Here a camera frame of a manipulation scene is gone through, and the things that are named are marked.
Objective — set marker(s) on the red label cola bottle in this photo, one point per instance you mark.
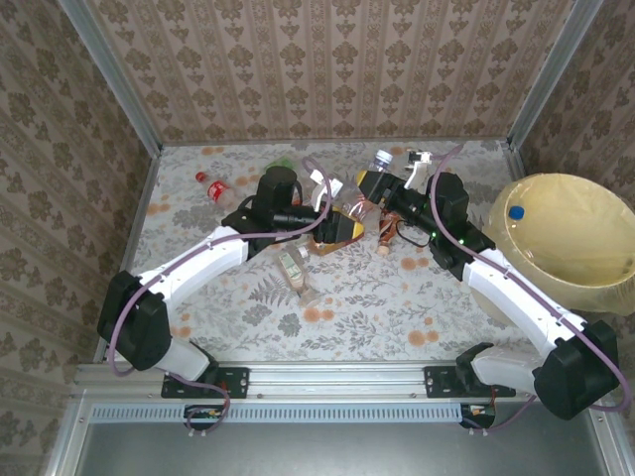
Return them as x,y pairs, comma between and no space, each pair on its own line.
218,189

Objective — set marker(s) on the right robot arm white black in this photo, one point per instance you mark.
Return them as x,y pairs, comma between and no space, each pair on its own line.
521,297

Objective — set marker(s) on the aluminium frame post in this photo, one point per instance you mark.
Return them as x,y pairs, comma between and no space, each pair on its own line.
111,74
553,74

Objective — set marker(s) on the yellow round plastic bin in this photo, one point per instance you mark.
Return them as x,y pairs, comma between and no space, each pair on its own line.
570,238

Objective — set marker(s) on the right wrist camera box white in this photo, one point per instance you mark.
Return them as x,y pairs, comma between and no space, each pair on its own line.
421,171

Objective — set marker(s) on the brown swirl label bottle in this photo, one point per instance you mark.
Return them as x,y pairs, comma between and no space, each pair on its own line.
389,233

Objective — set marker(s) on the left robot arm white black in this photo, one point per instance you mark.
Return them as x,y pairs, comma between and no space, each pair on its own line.
198,263

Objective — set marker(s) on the clear water bottle pale cap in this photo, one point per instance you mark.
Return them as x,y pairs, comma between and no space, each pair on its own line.
383,157

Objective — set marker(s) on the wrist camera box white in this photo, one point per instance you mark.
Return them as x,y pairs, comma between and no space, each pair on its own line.
336,187
421,171

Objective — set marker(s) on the floral patterned table cover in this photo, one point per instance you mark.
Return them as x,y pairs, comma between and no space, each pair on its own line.
377,317

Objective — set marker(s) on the red gold label tea bottle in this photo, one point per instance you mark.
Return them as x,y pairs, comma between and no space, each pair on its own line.
330,248

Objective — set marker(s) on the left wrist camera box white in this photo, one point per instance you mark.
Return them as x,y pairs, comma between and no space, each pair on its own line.
336,187

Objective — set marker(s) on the dark label blue cap bottle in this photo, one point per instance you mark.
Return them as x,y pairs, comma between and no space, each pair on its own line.
516,212

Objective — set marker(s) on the grey metal panel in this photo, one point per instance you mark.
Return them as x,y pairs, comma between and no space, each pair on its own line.
322,451

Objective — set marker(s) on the green label plastic bottle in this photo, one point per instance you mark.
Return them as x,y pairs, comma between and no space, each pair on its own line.
283,162

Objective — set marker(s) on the aluminium mounting rail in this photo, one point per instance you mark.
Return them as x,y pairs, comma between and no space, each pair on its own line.
337,379

